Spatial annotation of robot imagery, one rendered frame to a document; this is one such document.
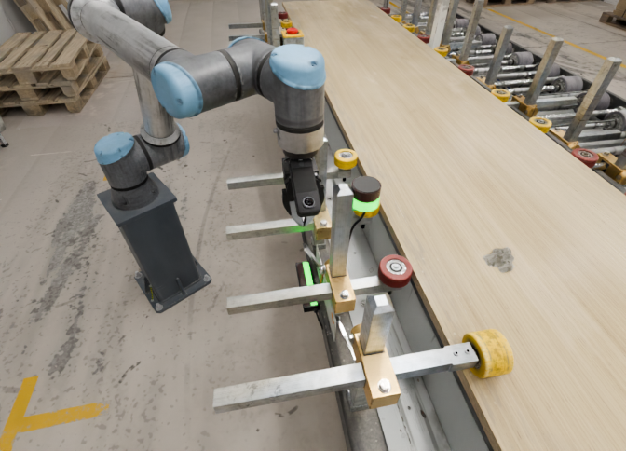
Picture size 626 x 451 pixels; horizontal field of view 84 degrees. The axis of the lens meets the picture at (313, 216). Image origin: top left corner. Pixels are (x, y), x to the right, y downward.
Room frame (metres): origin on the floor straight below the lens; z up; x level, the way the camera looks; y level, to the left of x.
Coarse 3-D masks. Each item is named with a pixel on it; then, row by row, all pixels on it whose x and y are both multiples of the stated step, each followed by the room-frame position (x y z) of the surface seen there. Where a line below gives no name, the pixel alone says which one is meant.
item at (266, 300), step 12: (300, 288) 0.50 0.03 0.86; (312, 288) 0.50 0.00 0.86; (324, 288) 0.50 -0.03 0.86; (360, 288) 0.50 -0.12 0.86; (372, 288) 0.51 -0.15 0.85; (384, 288) 0.51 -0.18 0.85; (396, 288) 0.52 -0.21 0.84; (228, 300) 0.47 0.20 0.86; (240, 300) 0.47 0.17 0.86; (252, 300) 0.47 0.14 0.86; (264, 300) 0.47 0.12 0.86; (276, 300) 0.47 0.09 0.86; (288, 300) 0.47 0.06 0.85; (300, 300) 0.48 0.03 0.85; (312, 300) 0.48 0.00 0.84; (228, 312) 0.45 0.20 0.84; (240, 312) 0.45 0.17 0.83
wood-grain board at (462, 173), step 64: (320, 0) 3.45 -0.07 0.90; (384, 64) 1.91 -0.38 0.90; (448, 64) 1.91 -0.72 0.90; (384, 128) 1.23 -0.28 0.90; (448, 128) 1.23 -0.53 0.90; (512, 128) 1.23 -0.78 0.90; (384, 192) 0.83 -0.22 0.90; (448, 192) 0.83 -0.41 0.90; (512, 192) 0.83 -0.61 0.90; (576, 192) 0.83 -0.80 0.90; (448, 256) 0.57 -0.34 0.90; (576, 256) 0.57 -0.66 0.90; (448, 320) 0.39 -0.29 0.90; (512, 320) 0.39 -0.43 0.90; (576, 320) 0.39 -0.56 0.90; (512, 384) 0.26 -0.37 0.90; (576, 384) 0.26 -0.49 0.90; (512, 448) 0.16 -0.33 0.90; (576, 448) 0.16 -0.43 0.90
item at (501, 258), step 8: (504, 248) 0.59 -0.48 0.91; (488, 256) 0.57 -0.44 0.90; (496, 256) 0.55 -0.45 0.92; (504, 256) 0.56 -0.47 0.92; (512, 256) 0.56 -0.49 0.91; (488, 264) 0.54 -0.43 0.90; (496, 264) 0.54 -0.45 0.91; (504, 264) 0.54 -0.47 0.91; (512, 264) 0.55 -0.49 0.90; (504, 272) 0.52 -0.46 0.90
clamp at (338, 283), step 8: (328, 264) 0.58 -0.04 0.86; (328, 272) 0.55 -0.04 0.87; (328, 280) 0.53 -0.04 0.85; (336, 280) 0.52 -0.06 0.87; (344, 280) 0.52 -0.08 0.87; (336, 288) 0.50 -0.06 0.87; (344, 288) 0.50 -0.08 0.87; (352, 288) 0.50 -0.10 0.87; (336, 296) 0.47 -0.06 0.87; (352, 296) 0.47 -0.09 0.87; (336, 304) 0.46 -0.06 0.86; (344, 304) 0.46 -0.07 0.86; (352, 304) 0.46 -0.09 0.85; (336, 312) 0.46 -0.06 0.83
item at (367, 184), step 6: (360, 180) 0.57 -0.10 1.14; (366, 180) 0.57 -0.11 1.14; (372, 180) 0.57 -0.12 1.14; (354, 186) 0.55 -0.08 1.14; (360, 186) 0.55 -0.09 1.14; (366, 186) 0.55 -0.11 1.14; (372, 186) 0.55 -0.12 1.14; (378, 186) 0.55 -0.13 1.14; (366, 192) 0.53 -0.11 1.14; (372, 192) 0.53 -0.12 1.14; (354, 210) 0.54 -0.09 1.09
